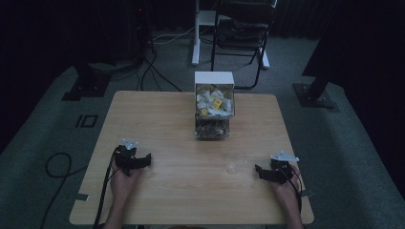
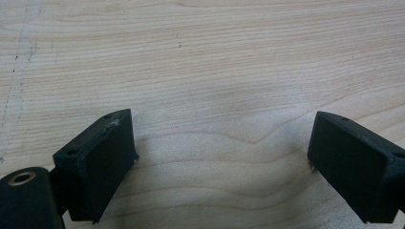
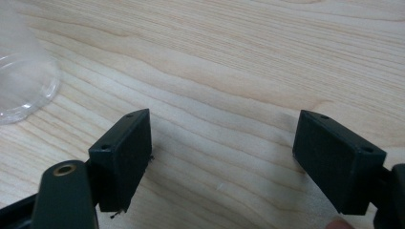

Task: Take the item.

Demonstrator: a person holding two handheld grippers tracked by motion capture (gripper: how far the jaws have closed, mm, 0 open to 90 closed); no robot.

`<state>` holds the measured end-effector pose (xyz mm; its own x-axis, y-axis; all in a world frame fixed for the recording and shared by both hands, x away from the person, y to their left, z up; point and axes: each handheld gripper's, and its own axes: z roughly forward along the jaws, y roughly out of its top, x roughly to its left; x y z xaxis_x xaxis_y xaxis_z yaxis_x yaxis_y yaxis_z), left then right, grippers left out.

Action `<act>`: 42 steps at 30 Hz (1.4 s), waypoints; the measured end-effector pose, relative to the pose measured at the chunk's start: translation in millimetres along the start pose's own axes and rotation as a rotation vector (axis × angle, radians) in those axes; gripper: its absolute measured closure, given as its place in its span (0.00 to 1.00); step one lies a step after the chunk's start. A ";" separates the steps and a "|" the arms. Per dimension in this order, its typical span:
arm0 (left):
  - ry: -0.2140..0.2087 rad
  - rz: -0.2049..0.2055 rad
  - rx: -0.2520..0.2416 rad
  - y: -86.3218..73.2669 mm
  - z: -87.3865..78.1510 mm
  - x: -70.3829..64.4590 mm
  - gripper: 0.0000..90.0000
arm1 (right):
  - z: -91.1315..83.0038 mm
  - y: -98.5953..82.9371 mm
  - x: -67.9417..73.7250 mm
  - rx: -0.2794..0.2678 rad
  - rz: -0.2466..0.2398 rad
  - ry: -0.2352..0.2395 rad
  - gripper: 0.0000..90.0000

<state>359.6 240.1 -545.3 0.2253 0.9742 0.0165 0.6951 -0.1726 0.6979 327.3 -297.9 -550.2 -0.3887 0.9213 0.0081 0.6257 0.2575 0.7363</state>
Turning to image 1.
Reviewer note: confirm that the person's right hand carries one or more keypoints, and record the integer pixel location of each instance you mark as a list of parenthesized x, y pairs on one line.
[(288, 191)]

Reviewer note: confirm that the white metal stand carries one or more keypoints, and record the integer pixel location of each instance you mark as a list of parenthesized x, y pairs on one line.
[(200, 35)]

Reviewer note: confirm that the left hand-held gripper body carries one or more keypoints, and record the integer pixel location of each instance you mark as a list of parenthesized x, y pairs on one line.
[(124, 156)]

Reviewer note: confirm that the person's left hand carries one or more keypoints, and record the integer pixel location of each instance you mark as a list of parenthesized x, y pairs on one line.
[(122, 184)]

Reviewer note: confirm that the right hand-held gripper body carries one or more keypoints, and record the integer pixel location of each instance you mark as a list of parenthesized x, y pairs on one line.
[(281, 168)]

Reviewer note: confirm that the pile of white yellow packets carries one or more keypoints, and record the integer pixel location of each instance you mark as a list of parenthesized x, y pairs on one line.
[(214, 103)]

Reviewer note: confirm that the white and clear dispenser box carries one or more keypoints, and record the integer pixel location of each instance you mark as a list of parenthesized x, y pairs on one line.
[(214, 105)]

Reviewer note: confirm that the black folding chair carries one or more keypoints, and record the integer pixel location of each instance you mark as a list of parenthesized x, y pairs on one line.
[(243, 35)]

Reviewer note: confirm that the clear glass cup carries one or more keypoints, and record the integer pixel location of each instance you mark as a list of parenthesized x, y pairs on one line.
[(236, 163)]

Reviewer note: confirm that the pile of dark packets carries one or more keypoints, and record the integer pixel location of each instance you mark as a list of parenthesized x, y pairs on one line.
[(211, 128)]

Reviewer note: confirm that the black stand base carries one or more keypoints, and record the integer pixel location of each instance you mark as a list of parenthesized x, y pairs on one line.
[(315, 93), (87, 86)]

